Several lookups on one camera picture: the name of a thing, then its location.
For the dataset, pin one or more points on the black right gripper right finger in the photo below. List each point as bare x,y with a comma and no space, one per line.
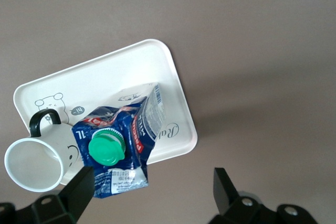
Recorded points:
236,208

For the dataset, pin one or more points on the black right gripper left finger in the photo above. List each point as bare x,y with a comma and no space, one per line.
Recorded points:
65,203

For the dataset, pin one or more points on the blue milk carton green cap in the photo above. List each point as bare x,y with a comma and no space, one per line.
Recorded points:
126,129

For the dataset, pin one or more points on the cream tray with bear print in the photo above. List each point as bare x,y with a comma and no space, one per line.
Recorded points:
118,77

